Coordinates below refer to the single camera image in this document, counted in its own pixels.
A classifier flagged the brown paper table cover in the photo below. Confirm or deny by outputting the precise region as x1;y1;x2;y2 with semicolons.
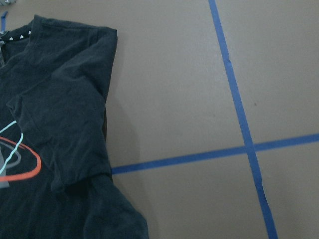
1;0;319;239

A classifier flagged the black t-shirt with logo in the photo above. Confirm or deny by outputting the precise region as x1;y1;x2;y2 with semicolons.
0;15;149;239

